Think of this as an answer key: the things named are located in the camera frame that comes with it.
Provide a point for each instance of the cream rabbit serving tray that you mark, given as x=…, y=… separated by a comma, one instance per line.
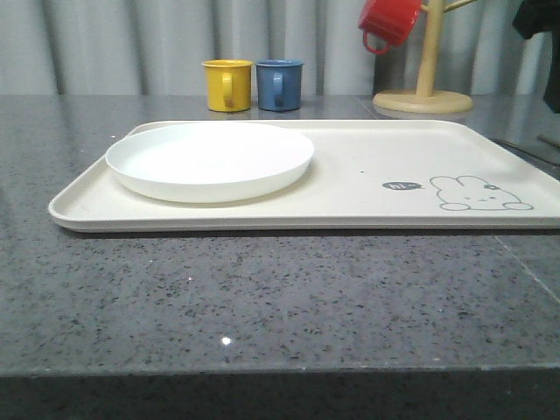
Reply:
x=364, y=174

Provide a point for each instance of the wooden mug tree stand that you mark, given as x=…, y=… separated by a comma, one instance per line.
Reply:
x=425, y=99

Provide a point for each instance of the yellow enamel mug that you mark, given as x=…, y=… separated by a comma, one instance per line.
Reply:
x=228, y=84

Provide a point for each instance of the white round plate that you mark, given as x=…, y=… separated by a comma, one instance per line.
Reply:
x=210, y=162

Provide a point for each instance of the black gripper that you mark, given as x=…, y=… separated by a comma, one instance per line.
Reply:
x=538, y=16

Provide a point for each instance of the red enamel mug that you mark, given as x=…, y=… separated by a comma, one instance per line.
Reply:
x=389, y=20

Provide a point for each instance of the blue enamel mug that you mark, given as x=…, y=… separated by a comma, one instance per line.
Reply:
x=279, y=83

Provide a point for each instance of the silver metal fork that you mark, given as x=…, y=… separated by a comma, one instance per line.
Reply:
x=524, y=152

